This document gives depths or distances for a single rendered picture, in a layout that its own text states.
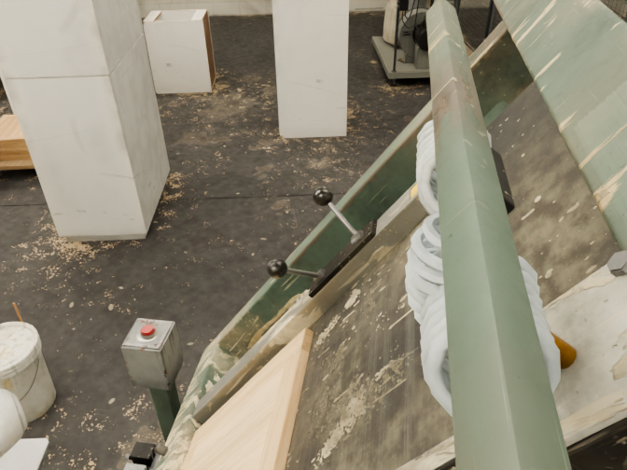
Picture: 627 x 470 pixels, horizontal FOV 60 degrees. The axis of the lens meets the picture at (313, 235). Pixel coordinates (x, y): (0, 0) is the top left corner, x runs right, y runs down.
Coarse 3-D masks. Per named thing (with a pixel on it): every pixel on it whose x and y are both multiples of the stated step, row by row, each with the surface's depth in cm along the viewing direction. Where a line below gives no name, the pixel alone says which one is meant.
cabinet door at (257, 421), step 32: (288, 352) 107; (256, 384) 113; (288, 384) 97; (224, 416) 120; (256, 416) 103; (288, 416) 90; (192, 448) 127; (224, 448) 109; (256, 448) 94; (288, 448) 87
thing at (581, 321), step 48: (432, 240) 27; (432, 288) 28; (576, 288) 36; (624, 288) 32; (576, 336) 33; (624, 336) 30; (576, 384) 31; (624, 384) 29; (576, 432) 30; (624, 432) 32
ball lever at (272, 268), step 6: (276, 258) 99; (270, 264) 99; (276, 264) 98; (282, 264) 98; (270, 270) 98; (276, 270) 98; (282, 270) 98; (288, 270) 101; (294, 270) 102; (300, 270) 103; (318, 270) 106; (324, 270) 106; (276, 276) 99; (282, 276) 99; (312, 276) 104; (318, 276) 105
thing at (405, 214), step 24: (408, 192) 94; (384, 216) 97; (408, 216) 92; (384, 240) 96; (360, 264) 100; (336, 288) 104; (288, 312) 115; (312, 312) 109; (264, 336) 121; (288, 336) 113; (240, 360) 127; (264, 360) 119; (216, 384) 132; (240, 384) 125; (216, 408) 132
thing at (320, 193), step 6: (318, 192) 100; (324, 192) 100; (330, 192) 101; (318, 198) 100; (324, 198) 100; (330, 198) 101; (318, 204) 101; (324, 204) 101; (330, 204) 101; (336, 210) 100; (342, 216) 100; (342, 222) 100; (348, 222) 100; (348, 228) 100; (354, 228) 100; (354, 234) 99; (360, 234) 98; (354, 240) 99
